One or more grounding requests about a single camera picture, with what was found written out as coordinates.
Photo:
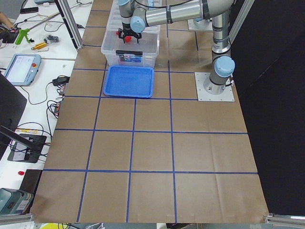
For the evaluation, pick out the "blue plastic tray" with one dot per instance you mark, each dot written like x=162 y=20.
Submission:
x=129 y=81

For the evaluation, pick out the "teach pendant tablet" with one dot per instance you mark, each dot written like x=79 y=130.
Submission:
x=22 y=69

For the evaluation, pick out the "green plastic gun tool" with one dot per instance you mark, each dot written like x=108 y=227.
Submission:
x=23 y=33

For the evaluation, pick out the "black smartphone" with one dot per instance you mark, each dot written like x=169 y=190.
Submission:
x=29 y=10

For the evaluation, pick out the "black power adapter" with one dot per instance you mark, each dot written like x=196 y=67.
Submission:
x=60 y=80

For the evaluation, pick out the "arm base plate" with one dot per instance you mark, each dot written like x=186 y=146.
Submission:
x=209 y=92
x=203 y=25

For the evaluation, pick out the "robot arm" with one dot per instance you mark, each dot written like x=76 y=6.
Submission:
x=137 y=15

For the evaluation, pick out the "clear plastic storage box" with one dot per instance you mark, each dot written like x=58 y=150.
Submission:
x=149 y=43

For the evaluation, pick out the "yellow cylinder tool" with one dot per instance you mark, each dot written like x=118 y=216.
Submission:
x=40 y=47

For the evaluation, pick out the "black monitor stand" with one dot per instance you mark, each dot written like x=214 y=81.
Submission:
x=24 y=147

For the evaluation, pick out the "aluminium frame post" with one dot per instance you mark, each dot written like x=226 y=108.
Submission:
x=68 y=19

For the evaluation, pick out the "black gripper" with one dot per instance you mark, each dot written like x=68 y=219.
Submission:
x=126 y=27

